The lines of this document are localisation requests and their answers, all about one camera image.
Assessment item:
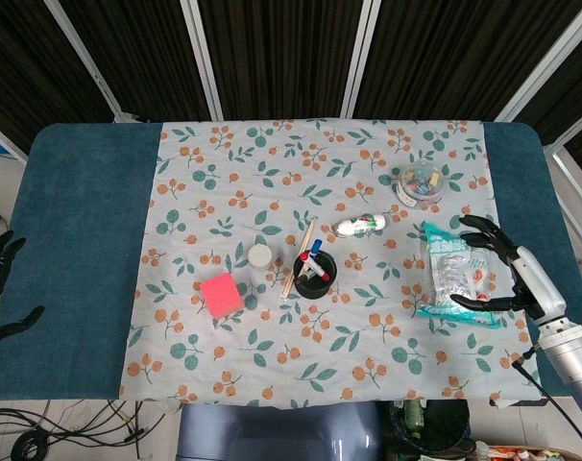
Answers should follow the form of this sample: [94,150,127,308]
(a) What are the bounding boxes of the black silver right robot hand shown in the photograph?
[449,214,569,322]

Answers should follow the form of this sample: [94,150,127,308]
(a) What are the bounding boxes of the blue white marker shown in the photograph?
[299,238,325,279]

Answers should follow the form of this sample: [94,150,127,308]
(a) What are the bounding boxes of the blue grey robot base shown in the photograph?
[177,401,383,461]

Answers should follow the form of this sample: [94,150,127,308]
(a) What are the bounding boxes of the red capped white marker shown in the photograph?
[300,254,329,282]

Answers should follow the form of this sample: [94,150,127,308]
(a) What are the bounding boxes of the black pen cup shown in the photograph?
[293,253,338,300]

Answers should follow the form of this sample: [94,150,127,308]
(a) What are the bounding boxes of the teal blue table cover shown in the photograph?
[0,122,582,402]

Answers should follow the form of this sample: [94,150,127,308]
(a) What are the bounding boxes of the teal edged clear snack bag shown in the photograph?
[415,221,506,330]

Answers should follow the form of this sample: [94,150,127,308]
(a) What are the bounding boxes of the clear jar of coloured clips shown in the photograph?
[392,162,447,207]

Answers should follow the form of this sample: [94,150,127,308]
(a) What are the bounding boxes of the cardboard box of bottles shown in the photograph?
[473,439,582,461]

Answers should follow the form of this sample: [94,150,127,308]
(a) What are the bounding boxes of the black waste bin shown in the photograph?
[391,399,473,461]

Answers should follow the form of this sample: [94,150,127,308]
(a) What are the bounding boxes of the white bottle with green label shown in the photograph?
[336,212,387,238]

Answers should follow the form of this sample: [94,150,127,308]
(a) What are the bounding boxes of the pink foam cube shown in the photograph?
[199,272,246,321]

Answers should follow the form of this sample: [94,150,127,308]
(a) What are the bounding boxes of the wooden chopstick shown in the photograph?
[279,219,316,300]
[282,228,316,297]

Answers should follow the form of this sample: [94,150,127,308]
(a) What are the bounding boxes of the small white lidded jar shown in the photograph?
[247,243,274,269]

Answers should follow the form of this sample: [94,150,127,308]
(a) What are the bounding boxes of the floral printed tablecloth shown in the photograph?
[119,118,545,409]

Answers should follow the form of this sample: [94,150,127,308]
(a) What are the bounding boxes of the dark partition screen white frames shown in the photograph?
[0,0,582,159]

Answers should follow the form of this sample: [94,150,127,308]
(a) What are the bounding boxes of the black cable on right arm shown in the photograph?
[511,348,582,446]

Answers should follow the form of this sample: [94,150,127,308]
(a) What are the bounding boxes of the black floor cables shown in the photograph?
[0,400,177,461]

